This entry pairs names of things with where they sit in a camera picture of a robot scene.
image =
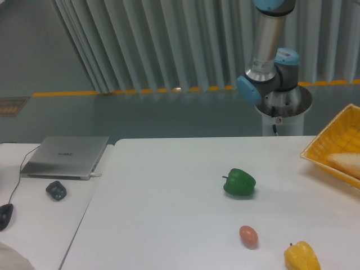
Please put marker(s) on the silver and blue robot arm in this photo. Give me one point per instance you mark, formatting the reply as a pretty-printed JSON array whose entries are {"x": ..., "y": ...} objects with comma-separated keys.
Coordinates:
[{"x": 265, "y": 73}]

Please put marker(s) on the yellow woven basket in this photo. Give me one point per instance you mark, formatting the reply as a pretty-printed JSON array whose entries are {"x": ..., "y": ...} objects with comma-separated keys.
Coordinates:
[{"x": 341, "y": 135}]

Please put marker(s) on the green bell pepper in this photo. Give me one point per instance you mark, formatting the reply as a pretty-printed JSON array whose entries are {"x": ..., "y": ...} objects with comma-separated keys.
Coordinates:
[{"x": 239, "y": 183}]

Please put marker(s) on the grey pleated curtain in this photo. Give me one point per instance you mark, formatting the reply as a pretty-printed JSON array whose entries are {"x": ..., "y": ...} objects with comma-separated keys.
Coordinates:
[{"x": 153, "y": 46}]

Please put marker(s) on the silver laptop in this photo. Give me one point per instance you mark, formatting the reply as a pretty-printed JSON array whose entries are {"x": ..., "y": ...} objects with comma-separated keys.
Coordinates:
[{"x": 69, "y": 157}]

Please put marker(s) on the brown egg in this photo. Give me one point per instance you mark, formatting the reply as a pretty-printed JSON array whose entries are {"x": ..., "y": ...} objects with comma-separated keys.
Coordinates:
[{"x": 248, "y": 236}]

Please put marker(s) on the small black device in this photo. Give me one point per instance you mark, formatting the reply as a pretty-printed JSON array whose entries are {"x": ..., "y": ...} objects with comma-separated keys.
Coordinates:
[{"x": 56, "y": 190}]

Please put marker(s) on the yellow bell pepper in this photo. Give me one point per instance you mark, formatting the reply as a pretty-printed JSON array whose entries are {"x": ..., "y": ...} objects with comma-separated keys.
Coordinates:
[{"x": 301, "y": 256}]

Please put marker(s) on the bread slice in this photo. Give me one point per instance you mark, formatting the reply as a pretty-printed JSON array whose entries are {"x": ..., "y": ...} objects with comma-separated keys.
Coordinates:
[{"x": 347, "y": 163}]

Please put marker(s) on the brown floor mat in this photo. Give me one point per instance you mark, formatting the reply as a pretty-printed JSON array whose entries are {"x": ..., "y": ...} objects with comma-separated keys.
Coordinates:
[{"x": 11, "y": 106}]

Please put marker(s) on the yellow floor tape line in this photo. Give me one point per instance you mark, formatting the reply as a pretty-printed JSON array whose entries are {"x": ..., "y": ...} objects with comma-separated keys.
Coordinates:
[{"x": 179, "y": 90}]

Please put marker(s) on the black computer mouse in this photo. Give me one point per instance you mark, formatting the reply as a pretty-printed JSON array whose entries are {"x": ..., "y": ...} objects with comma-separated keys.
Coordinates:
[{"x": 6, "y": 211}]

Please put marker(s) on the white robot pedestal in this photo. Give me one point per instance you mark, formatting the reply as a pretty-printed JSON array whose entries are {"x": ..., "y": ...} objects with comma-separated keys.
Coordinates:
[{"x": 283, "y": 113}]

